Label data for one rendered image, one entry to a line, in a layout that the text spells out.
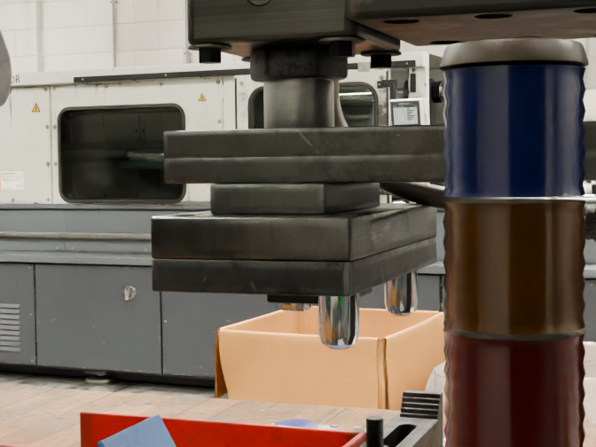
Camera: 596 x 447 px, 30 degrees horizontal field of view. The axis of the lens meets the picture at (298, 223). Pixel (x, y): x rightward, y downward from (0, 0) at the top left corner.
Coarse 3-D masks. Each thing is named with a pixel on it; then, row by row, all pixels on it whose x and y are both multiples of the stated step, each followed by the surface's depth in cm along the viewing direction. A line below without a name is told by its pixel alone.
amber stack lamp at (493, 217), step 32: (448, 224) 30; (480, 224) 29; (512, 224) 28; (544, 224) 28; (576, 224) 29; (448, 256) 30; (480, 256) 29; (512, 256) 28; (544, 256) 28; (576, 256) 29; (448, 288) 30; (480, 288) 29; (512, 288) 28; (544, 288) 28; (576, 288) 29; (448, 320) 30; (480, 320) 29; (512, 320) 28; (544, 320) 28; (576, 320) 29
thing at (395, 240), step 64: (256, 64) 58; (320, 64) 56; (320, 128) 54; (384, 128) 53; (256, 192) 54; (320, 192) 53; (192, 256) 53; (256, 256) 52; (320, 256) 50; (384, 256) 56; (320, 320) 53
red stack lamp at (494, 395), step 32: (448, 352) 30; (480, 352) 29; (512, 352) 28; (544, 352) 28; (576, 352) 29; (448, 384) 30; (480, 384) 29; (512, 384) 28; (544, 384) 28; (576, 384) 29; (448, 416) 30; (480, 416) 29; (512, 416) 29; (544, 416) 29; (576, 416) 29
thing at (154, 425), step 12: (144, 420) 66; (156, 420) 67; (120, 432) 63; (132, 432) 64; (144, 432) 65; (156, 432) 66; (168, 432) 67; (108, 444) 61; (120, 444) 62; (132, 444) 63; (144, 444) 64; (156, 444) 66; (168, 444) 67
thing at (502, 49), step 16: (448, 48) 29; (464, 48) 29; (480, 48) 28; (496, 48) 28; (512, 48) 28; (528, 48) 28; (544, 48) 28; (560, 48) 28; (576, 48) 29; (448, 64) 29; (464, 64) 29; (480, 64) 29; (496, 64) 29; (512, 64) 29; (528, 64) 29; (544, 64) 29; (560, 64) 29; (576, 64) 29
